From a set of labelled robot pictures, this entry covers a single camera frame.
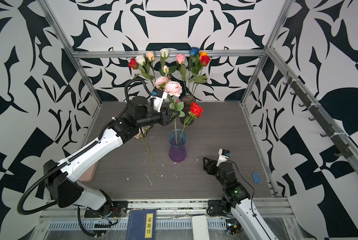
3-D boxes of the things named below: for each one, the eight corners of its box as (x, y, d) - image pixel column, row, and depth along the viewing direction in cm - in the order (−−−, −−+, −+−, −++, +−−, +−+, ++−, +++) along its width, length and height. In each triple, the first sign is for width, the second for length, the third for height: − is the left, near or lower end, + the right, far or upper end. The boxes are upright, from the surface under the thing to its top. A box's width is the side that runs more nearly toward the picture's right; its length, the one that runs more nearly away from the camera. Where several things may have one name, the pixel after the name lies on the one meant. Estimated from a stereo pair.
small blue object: (254, 183, 84) (255, 182, 83) (251, 173, 88) (252, 171, 86) (260, 183, 84) (262, 182, 83) (257, 173, 88) (258, 171, 86)
